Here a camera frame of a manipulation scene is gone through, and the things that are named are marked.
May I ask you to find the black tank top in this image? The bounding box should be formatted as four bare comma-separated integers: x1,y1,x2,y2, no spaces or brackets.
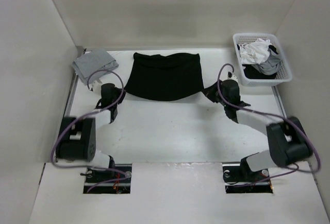
125,53,205,101

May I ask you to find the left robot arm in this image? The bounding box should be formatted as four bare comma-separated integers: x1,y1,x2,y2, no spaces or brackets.
51,83,125,182

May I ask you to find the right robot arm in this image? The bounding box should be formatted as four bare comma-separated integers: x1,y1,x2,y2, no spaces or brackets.
202,79,313,181

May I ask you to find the folded grey tank top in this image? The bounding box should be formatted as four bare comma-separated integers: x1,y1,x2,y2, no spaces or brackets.
72,48,119,85

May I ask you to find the black garment in basket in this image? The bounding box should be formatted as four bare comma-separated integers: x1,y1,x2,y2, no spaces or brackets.
243,45,278,79

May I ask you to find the white garment in basket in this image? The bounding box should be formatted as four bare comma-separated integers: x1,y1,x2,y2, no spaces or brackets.
238,38,272,65

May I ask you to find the grey garment in basket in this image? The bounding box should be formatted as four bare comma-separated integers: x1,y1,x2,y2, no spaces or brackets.
258,55,282,76

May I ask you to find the white plastic laundry basket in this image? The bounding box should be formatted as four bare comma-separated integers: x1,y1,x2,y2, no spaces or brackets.
233,33,292,87

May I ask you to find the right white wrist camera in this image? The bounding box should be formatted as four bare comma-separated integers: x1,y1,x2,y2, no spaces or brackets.
227,72,238,82

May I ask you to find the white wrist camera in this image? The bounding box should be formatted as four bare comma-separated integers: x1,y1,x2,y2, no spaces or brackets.
89,79,103,95
227,72,238,82

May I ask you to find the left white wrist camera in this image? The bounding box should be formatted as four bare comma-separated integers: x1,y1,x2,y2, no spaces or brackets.
89,79,103,95

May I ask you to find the left metal table rail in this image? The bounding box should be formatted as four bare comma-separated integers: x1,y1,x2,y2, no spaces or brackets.
48,46,86,163

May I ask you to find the metal table rail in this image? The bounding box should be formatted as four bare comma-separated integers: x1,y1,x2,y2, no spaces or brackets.
48,46,86,163
272,86,287,117

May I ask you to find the right metal table rail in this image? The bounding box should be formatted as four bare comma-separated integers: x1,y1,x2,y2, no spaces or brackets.
272,86,287,117

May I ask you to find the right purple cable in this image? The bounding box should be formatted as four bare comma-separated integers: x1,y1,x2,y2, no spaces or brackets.
216,63,322,187

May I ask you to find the purple cable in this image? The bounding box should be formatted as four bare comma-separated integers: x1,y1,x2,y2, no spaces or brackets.
49,69,131,193
216,63,322,187

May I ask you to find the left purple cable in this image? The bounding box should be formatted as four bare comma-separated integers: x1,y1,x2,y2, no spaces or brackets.
49,69,131,193

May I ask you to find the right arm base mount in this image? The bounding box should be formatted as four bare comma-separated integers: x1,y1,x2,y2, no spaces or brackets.
222,163,273,194

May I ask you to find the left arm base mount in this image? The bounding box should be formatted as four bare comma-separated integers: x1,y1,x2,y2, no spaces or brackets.
80,168,131,195

